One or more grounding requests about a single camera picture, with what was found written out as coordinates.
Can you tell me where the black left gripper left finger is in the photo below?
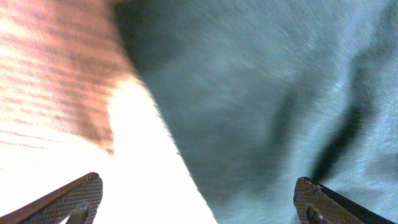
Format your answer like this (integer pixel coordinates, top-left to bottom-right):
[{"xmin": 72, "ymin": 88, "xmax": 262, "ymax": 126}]
[{"xmin": 1, "ymin": 172, "xmax": 103, "ymax": 224}]

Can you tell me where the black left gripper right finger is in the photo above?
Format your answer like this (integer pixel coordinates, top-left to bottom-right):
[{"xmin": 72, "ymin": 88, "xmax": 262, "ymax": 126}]
[{"xmin": 293, "ymin": 177, "xmax": 395, "ymax": 224}]

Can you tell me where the black t-shirt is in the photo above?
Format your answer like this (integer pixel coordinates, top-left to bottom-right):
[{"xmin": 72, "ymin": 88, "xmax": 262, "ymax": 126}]
[{"xmin": 114, "ymin": 0, "xmax": 397, "ymax": 223}]

